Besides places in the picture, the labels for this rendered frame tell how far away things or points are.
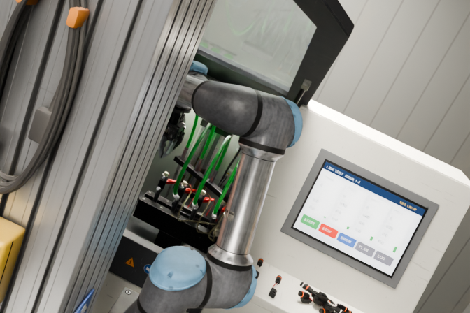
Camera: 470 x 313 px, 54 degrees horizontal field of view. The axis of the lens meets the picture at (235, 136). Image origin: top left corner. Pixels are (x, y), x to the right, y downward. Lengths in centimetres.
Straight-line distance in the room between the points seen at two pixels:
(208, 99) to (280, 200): 79
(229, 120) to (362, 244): 94
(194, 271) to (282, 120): 40
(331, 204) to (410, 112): 164
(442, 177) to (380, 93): 148
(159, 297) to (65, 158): 54
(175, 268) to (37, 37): 63
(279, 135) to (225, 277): 36
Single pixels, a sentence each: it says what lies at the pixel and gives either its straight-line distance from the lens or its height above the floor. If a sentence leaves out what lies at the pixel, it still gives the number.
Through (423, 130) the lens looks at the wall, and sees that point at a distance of 333.
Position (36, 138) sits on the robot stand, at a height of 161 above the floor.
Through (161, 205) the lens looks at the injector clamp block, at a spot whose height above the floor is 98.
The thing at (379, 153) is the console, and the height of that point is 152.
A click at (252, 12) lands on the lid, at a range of 134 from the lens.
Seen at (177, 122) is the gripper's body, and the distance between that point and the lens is 154.
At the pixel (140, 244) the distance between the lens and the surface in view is 164.
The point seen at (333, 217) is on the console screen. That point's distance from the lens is 176.
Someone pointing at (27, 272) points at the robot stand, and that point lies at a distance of 74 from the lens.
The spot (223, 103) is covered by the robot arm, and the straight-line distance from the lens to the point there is 101.
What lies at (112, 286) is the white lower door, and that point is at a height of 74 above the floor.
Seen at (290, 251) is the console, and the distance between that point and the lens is 179.
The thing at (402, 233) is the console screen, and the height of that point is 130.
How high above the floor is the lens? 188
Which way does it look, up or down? 18 degrees down
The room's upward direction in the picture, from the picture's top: 25 degrees clockwise
